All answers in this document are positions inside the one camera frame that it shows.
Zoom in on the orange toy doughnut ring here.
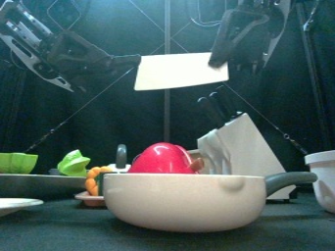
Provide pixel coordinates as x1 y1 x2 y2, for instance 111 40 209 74
85 166 115 196

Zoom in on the black knife handle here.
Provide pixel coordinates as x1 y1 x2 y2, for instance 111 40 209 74
209 91 243 121
197 96 229 129

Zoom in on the white cup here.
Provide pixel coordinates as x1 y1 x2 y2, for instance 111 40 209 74
304 150 335 214

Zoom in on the grey metal tray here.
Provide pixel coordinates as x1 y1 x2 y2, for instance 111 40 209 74
0 173 91 199

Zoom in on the small pink dish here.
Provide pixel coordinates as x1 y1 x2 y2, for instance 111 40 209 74
74 190 109 208

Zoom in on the white plate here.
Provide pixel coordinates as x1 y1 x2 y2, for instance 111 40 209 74
0 197 45 218

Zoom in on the vertical metal frame pole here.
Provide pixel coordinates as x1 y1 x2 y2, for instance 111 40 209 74
163 0 171 143

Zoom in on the white pan grey handle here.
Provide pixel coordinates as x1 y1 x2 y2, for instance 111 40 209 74
102 172 320 233

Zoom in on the green toy vegetable piece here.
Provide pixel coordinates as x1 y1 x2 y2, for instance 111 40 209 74
57 149 93 177

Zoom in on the green bowl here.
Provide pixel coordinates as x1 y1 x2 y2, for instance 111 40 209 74
0 152 39 175

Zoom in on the white knife block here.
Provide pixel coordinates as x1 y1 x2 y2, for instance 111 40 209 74
197 112 300 201

